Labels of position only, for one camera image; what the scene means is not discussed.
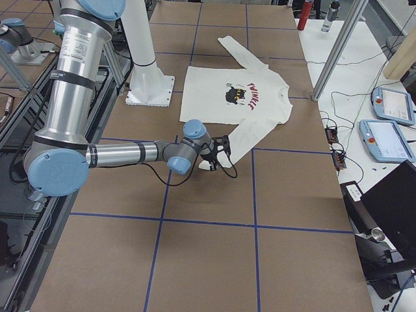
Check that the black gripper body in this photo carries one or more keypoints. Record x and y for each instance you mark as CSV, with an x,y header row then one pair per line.
x,y
208,158

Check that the cream long-sleeve cat shirt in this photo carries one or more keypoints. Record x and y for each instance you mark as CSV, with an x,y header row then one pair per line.
x,y
253,98

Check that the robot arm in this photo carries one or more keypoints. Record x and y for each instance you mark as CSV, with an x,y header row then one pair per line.
x,y
60,158

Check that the red bottle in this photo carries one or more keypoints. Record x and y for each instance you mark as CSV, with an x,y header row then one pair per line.
x,y
305,12

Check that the near teach pendant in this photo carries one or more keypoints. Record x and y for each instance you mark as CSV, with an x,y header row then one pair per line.
x,y
385,141

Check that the teach pendant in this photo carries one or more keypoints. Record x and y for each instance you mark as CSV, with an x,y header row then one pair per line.
x,y
385,141
393,105

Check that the far teach pendant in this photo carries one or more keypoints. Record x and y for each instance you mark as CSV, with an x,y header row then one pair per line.
x,y
393,105

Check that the clear water bottle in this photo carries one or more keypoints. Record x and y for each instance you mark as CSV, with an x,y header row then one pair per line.
x,y
330,16

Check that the black monitor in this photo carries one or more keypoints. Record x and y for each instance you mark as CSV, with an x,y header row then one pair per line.
x,y
391,204

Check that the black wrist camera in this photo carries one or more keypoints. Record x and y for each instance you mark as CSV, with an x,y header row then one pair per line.
x,y
222,144

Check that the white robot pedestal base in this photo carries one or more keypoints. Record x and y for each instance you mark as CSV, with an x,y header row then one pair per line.
x,y
148,86

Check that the aluminium frame post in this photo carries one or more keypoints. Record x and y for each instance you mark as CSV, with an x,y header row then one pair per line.
x,y
341,41

